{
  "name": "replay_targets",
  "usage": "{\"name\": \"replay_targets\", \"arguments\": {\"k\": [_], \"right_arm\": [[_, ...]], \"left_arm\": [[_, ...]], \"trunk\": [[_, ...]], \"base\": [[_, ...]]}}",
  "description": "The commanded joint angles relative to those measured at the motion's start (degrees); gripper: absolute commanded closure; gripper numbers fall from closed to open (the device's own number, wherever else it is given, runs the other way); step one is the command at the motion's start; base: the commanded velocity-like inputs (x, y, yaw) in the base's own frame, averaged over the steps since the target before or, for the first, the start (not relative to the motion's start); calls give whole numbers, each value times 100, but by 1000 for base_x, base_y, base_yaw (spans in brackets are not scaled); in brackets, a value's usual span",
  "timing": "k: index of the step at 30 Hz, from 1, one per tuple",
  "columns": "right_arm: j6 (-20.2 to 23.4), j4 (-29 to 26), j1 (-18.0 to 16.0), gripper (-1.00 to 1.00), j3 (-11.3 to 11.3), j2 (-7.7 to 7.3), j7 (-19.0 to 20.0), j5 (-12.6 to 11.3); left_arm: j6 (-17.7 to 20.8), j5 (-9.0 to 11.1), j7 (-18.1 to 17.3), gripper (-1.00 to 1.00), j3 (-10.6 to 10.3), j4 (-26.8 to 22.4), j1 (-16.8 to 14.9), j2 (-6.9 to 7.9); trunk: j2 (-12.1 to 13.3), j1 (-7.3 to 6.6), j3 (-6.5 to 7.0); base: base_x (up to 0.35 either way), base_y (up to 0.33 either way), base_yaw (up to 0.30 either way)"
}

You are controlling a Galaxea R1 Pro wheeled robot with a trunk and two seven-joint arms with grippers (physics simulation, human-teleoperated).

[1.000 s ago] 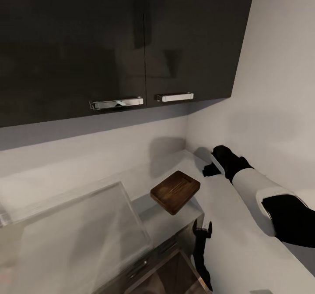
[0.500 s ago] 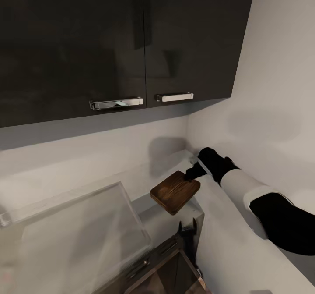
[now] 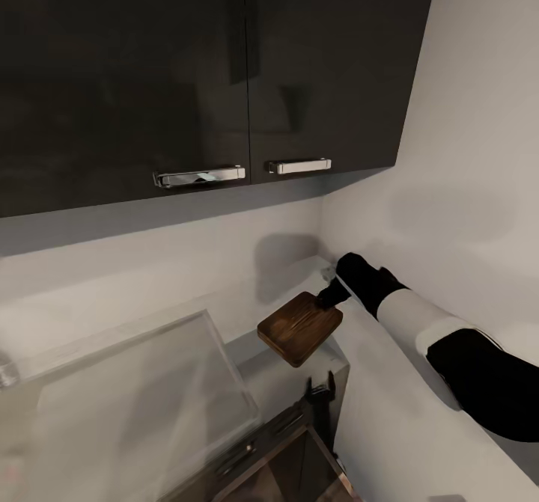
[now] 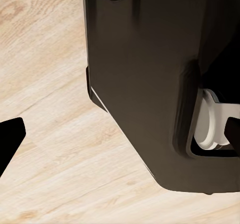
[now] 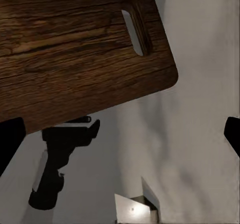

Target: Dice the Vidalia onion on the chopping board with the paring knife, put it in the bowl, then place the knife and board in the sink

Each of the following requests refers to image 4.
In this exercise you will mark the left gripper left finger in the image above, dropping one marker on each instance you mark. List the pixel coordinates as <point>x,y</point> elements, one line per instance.
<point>12,134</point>

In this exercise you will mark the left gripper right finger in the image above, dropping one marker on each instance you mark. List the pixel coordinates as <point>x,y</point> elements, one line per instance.
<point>232,133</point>

